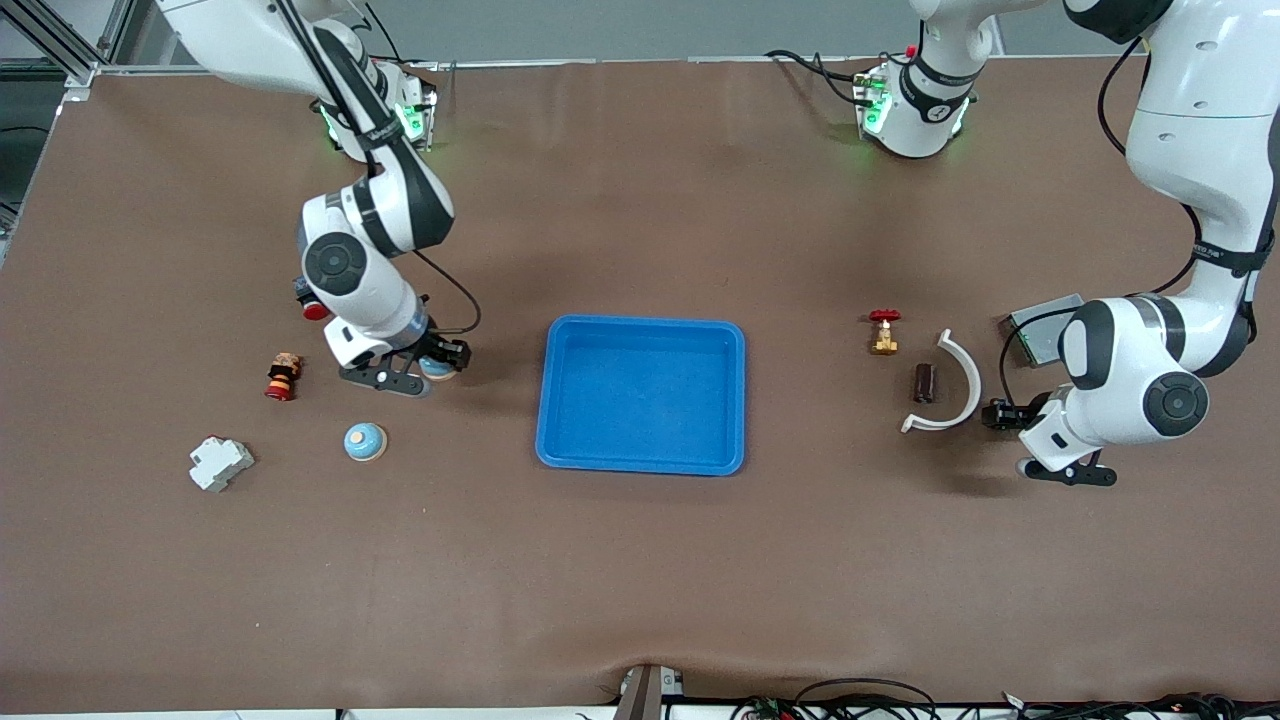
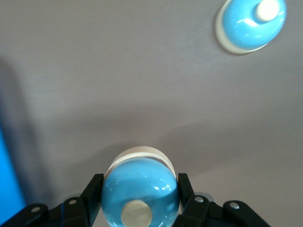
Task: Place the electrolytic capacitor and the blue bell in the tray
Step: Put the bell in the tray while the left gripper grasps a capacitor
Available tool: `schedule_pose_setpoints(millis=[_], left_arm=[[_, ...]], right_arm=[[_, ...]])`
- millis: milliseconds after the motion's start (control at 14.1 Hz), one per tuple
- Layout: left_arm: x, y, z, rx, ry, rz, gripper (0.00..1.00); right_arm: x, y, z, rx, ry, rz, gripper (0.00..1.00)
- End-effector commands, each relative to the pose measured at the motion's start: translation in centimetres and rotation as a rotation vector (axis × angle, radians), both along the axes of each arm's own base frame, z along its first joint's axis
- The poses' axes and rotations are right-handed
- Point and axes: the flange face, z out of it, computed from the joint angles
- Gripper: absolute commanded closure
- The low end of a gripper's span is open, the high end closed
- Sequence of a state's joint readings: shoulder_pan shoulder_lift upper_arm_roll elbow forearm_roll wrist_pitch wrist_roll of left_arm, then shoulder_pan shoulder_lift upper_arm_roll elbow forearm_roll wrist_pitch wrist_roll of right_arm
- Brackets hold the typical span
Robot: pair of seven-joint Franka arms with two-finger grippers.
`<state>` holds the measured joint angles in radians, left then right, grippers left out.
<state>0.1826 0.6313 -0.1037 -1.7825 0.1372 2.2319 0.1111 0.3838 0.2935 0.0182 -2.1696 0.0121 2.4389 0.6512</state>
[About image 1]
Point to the blue call bell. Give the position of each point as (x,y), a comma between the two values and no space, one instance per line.
(364,441)
(437,369)

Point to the white curved plastic bracket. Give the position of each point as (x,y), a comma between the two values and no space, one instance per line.
(975,388)

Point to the red black push button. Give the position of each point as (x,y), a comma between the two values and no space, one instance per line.
(316,312)

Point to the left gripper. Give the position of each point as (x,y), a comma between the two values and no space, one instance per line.
(1012,414)

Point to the brown electrolytic capacitor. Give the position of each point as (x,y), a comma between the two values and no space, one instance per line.
(924,383)

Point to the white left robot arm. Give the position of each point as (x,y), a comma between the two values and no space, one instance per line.
(1120,390)

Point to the aluminium frame profile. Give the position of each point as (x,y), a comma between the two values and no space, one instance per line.
(80,80)

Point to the red yellow stacked push button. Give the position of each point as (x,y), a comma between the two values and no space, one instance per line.
(283,378)

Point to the brown table cover mat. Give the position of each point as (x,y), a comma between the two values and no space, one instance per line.
(640,580)

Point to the blue plastic tray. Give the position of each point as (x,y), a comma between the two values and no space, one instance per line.
(640,420)

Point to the white circuit breaker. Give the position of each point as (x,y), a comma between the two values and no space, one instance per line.
(220,464)

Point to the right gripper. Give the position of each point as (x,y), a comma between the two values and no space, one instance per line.
(443,350)

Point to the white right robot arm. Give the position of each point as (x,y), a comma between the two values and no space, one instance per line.
(370,285)

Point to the grey metal power supply box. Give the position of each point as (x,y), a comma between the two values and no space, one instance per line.
(1040,345)

